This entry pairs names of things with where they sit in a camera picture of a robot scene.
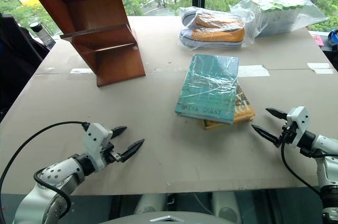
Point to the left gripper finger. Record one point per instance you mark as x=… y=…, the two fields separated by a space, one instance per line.
x=118 y=130
x=133 y=148

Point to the white and green bagged item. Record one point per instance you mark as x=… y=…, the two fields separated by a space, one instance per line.
x=277 y=10

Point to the orange sneaker standing upright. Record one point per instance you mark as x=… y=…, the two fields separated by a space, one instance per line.
x=219 y=36

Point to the wide white tape strip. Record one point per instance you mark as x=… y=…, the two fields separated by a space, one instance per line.
x=253 y=71

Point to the yellow sneakers in plastic bag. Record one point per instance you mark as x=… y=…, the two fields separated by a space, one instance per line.
x=249 y=27

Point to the orange sneaker lying sideways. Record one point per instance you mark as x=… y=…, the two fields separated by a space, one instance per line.
x=211 y=19

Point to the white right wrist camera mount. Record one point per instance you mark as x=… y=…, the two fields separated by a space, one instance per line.
x=298 y=126

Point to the white tape patch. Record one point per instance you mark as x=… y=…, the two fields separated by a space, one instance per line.
x=320 y=68

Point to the small white tape strip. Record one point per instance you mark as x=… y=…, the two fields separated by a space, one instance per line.
x=82 y=71

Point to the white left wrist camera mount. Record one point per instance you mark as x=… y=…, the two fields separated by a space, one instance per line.
x=95 y=136

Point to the clear bottle with black cap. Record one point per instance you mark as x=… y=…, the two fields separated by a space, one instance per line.
x=44 y=37

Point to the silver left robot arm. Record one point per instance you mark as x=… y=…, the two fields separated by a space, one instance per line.
x=58 y=173

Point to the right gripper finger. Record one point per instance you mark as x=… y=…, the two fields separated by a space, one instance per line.
x=276 y=113
x=265 y=134

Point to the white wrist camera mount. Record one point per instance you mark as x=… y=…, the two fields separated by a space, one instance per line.
x=298 y=126
x=95 y=136

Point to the brown wooden shelf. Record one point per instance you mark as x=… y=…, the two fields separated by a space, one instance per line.
x=105 y=36

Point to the grey rounded body panel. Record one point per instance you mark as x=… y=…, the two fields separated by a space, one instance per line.
x=169 y=219

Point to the white rounded shell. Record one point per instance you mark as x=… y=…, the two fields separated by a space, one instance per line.
x=227 y=206
x=149 y=204

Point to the pink paper item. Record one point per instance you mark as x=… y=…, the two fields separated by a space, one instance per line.
x=318 y=39

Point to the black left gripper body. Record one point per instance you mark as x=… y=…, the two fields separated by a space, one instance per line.
x=114 y=155

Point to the blue object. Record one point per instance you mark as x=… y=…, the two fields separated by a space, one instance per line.
x=333 y=37

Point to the yellow book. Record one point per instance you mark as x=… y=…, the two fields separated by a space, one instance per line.
x=244 y=109

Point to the black chair with dark cloth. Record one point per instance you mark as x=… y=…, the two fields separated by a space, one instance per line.
x=18 y=63

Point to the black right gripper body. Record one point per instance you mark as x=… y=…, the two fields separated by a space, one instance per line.
x=286 y=134

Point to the teal hardcover book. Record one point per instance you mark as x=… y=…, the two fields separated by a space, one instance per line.
x=208 y=89

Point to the large clear plastic bag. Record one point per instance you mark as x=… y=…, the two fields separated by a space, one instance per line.
x=311 y=12

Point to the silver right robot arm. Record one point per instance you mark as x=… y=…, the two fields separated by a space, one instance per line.
x=328 y=155

